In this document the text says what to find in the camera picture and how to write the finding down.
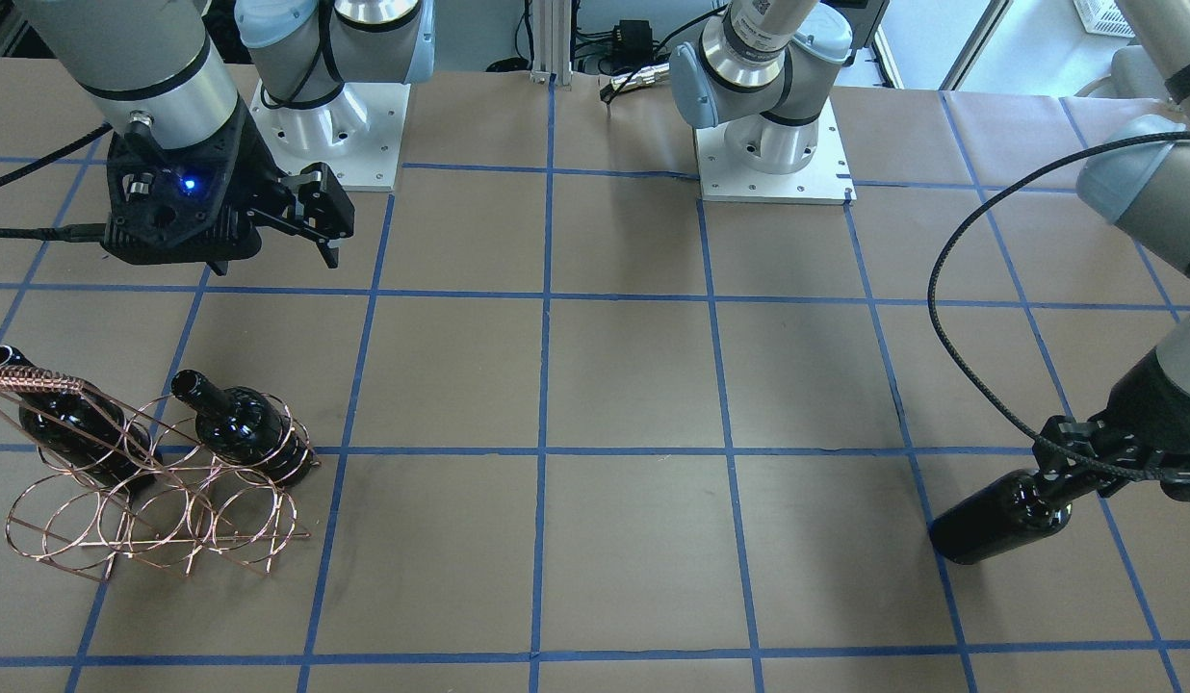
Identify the dark glass wine bottle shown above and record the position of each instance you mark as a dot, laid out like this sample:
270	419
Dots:
1006	514

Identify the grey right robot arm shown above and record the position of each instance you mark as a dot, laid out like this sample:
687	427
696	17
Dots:
158	57

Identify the dark bottle in rack front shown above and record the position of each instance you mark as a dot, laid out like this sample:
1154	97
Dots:
244	428

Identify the dark bottle in rack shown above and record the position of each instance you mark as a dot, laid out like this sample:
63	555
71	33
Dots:
91	436
244	428

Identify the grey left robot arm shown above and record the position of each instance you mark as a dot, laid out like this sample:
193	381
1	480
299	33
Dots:
772	62

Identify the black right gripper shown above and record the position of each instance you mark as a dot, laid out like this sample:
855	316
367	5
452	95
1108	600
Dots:
257	179

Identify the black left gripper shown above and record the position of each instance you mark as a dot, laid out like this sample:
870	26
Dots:
1155	397

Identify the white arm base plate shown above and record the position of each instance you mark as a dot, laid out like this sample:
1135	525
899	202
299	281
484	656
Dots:
358	135
753	160

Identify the copper wire wine rack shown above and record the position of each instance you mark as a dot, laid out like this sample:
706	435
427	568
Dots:
179	503

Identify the dark bottle in rack rear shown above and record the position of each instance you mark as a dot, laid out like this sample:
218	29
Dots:
91	436

